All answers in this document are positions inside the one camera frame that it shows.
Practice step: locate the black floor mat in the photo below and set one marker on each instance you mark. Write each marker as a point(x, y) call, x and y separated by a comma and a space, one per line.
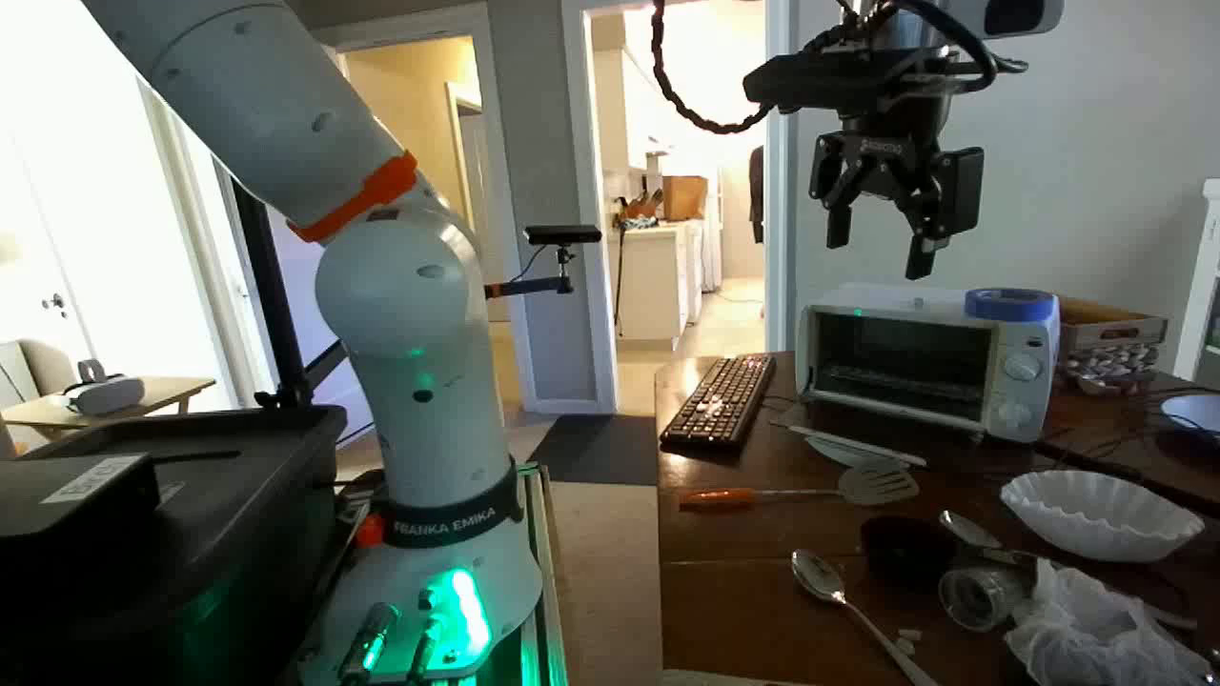
point(598, 451)

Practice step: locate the black cup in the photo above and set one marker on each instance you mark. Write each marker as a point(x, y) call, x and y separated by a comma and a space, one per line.
point(906, 554)

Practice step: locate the white paper coffee filter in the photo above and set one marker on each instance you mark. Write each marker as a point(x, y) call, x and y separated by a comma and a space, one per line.
point(1101, 515)

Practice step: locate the white VR headset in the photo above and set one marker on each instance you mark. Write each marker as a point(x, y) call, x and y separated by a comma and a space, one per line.
point(105, 394)

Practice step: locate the beige armchair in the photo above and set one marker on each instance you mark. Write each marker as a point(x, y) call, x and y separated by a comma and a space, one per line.
point(31, 366)

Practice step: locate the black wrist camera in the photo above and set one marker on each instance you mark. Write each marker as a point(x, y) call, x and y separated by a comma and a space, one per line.
point(864, 78)

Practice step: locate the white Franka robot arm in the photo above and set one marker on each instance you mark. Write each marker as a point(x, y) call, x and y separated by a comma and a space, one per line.
point(406, 316)

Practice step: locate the black camera on stand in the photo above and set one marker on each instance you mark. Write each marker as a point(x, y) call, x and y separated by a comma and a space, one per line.
point(561, 234)

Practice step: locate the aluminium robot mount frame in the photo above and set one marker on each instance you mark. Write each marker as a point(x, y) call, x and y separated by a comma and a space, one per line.
point(542, 595)

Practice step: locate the large metal spoon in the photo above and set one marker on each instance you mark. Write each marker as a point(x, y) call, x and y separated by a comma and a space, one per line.
point(823, 576)

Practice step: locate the blue plate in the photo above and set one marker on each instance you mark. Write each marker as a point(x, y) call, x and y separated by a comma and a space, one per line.
point(1199, 416)

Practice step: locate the black stand pole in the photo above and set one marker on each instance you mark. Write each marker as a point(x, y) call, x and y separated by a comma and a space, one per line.
point(269, 308)

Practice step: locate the crumpled clear plastic bag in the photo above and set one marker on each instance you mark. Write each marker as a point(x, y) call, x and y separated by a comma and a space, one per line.
point(1092, 633)

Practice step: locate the black equipment case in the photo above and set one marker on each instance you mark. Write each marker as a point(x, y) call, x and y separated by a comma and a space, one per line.
point(191, 545)

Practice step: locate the cardboard box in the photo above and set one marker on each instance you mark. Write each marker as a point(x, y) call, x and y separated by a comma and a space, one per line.
point(1113, 322)

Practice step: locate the clear glass jar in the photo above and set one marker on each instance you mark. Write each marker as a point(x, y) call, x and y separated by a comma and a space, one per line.
point(982, 595)

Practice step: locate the white kitchen counter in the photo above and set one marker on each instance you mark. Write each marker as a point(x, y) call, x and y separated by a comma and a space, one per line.
point(662, 278)

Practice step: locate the white toaster oven body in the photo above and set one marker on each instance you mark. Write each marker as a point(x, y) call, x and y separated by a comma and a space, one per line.
point(1015, 366)

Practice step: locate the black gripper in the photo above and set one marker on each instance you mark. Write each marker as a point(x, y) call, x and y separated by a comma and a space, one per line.
point(890, 153)

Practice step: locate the black computer keyboard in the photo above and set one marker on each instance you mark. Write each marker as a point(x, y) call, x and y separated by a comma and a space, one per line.
point(720, 407)

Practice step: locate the wooden side table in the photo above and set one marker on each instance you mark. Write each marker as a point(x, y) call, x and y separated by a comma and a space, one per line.
point(166, 391)

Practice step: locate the small metal spoon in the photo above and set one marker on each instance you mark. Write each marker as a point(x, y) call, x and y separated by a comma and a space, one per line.
point(972, 526)

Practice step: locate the shiny crinkled tray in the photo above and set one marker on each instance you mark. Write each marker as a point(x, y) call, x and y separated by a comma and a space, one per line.
point(1108, 366)

